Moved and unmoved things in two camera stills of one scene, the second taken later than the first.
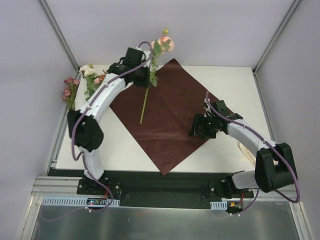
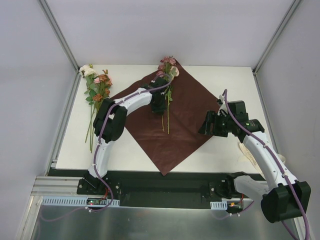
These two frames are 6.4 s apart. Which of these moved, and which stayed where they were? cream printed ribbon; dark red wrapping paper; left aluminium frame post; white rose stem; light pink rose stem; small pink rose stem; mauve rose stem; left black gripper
Moved: left black gripper; light pink rose stem; mauve rose stem
Stayed: small pink rose stem; dark red wrapping paper; left aluminium frame post; white rose stem; cream printed ribbon
